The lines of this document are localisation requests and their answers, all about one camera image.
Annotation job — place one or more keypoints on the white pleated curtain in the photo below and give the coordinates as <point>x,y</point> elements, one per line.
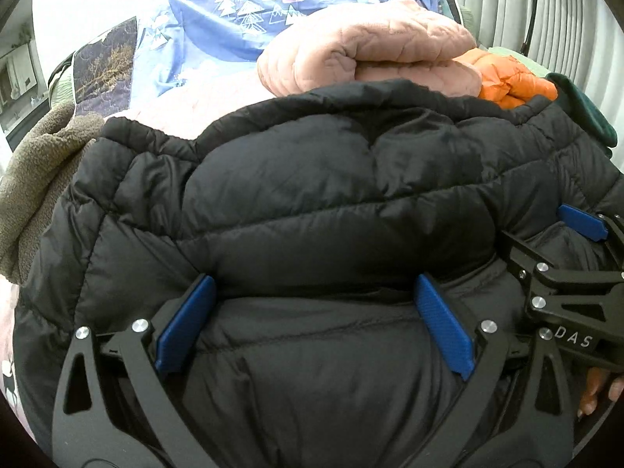
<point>575,24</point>

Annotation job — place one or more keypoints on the blue tree print sheet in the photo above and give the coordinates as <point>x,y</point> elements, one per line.
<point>209,44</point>

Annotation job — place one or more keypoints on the person's right hand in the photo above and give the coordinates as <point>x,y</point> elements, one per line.
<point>597,390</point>

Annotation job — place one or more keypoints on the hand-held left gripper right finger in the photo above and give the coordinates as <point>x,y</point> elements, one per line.
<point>443,324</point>

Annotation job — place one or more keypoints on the brown fleece garment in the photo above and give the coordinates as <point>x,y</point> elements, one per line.
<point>39,170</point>

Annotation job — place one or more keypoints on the arched mirror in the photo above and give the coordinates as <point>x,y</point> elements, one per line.
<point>19,83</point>

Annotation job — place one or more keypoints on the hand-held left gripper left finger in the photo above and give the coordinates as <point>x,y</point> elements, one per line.
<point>185,324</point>

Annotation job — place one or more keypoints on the dark tree photo throw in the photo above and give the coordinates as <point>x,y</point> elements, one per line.
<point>105,68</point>

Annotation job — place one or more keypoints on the black puffer jacket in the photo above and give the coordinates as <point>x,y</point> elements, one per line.
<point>317,204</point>

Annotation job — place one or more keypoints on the green pillow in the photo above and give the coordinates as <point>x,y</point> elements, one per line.
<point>524,61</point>

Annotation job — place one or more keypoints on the black floor lamp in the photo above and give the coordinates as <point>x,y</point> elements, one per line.
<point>531,9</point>

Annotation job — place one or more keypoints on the orange puffer jacket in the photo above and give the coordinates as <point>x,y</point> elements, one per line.
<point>507,78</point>

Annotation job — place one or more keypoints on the dark teal garment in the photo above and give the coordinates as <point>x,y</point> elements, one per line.
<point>585,107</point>

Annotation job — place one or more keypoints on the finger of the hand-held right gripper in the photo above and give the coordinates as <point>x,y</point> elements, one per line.
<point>541,278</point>
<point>582,222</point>

